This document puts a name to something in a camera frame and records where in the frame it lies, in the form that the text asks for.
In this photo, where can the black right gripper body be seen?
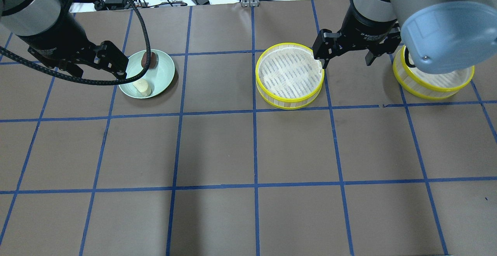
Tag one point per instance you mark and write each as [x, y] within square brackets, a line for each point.
[365, 25]

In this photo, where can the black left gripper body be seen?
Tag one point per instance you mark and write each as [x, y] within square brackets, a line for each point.
[54, 38]

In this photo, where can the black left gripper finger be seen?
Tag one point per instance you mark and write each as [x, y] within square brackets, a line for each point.
[111, 59]

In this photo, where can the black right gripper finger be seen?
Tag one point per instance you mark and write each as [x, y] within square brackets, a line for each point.
[388, 46]
[326, 46]

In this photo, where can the white steamed bun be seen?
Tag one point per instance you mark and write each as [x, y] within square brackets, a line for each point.
[142, 87]

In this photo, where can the yellow steamer basket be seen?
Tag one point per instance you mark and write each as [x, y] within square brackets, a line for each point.
[428, 86]
[288, 77]

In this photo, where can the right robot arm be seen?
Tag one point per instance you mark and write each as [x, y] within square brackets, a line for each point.
[441, 36]

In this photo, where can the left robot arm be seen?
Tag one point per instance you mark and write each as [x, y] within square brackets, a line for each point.
[40, 17]

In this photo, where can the brown steamed bun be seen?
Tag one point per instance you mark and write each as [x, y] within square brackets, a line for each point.
[153, 60]

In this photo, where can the light green plate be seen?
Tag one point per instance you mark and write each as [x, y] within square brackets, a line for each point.
[159, 78]

